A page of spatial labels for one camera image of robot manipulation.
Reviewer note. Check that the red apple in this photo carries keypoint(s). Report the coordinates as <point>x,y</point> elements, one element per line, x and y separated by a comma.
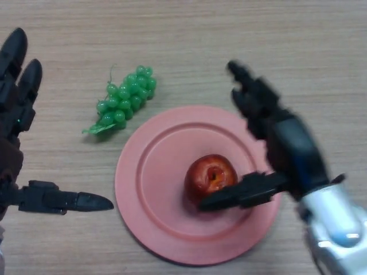
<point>203,174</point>

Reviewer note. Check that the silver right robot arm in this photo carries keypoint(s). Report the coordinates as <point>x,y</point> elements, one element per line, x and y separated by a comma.
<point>335,223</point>

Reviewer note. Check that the green plastic grape bunch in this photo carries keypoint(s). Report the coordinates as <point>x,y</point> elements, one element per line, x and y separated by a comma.
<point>126,97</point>

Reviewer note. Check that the pink round plastic plate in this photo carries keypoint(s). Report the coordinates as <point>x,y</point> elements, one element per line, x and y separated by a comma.
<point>160,186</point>

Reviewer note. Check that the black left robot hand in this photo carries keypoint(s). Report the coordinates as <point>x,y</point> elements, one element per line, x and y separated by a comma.
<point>14,109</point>

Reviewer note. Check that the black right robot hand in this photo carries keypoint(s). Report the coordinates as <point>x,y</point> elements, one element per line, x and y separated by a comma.
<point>292,143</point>

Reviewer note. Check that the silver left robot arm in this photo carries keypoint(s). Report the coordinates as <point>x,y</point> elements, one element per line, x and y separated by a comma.
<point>1,246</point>

